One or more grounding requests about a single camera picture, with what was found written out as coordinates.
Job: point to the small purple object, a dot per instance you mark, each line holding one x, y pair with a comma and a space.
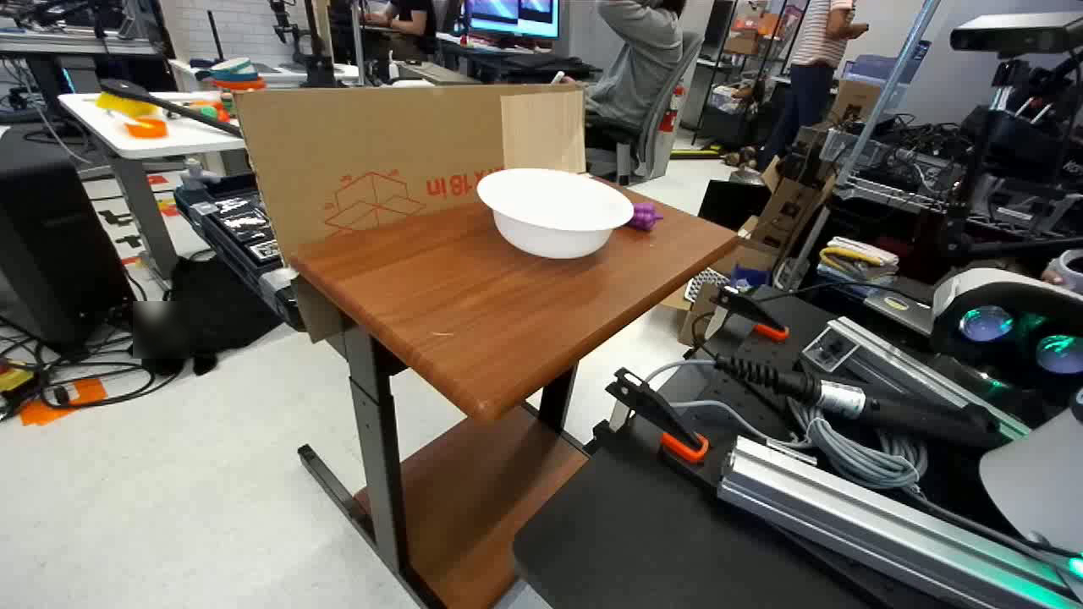
645, 217

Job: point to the white robot base green lights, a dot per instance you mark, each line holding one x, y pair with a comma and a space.
1014, 327

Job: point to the white plastic bowl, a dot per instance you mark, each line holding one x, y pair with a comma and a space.
553, 213

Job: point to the wooden side table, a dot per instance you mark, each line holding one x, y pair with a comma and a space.
462, 360

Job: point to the black clamp orange tip front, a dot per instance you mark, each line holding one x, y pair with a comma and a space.
679, 439

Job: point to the black clamp orange tip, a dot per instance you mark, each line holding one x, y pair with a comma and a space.
767, 327
679, 439

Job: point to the black clamp orange tip rear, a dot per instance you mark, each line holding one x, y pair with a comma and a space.
767, 327

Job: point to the brown cardboard box panel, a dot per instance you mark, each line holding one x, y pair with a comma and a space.
339, 159

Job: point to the open cardboard box tools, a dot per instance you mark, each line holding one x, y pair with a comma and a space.
796, 197

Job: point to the seated person grey shirt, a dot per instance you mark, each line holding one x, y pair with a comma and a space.
652, 53

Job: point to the computer monitor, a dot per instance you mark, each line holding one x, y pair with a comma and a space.
515, 18

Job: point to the black backpack on floor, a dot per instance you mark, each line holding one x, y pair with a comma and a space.
208, 312

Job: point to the standing person pink shirt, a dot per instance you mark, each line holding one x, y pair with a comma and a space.
818, 53

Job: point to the white work table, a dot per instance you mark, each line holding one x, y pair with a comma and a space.
135, 157

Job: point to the black cabinet left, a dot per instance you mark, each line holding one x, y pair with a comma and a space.
63, 275

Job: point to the silver aluminium extrusion rail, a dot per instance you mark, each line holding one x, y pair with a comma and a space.
887, 535

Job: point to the black camera on stand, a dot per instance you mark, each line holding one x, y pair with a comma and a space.
1022, 33

